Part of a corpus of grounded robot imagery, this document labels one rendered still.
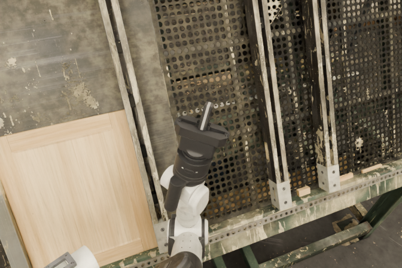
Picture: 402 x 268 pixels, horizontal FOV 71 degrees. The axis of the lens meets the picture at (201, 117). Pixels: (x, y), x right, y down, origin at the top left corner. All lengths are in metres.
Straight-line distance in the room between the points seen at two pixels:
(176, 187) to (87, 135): 0.48
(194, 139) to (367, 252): 2.00
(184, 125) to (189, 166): 0.09
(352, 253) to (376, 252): 0.18
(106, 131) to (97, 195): 0.24
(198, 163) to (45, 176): 0.62
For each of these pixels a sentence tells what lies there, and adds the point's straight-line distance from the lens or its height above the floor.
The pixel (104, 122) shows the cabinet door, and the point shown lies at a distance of 1.04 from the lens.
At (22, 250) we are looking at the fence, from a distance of 1.22.
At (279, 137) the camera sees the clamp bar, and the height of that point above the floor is 1.19.
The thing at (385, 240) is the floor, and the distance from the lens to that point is 2.58.
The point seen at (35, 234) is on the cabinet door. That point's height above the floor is 1.06.
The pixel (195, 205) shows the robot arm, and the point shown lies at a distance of 0.73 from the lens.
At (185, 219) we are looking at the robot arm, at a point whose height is 1.25.
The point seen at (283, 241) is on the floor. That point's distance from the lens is 2.29.
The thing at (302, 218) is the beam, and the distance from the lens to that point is 1.42.
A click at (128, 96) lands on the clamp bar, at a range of 0.99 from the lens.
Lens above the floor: 2.03
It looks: 43 degrees down
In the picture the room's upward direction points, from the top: straight up
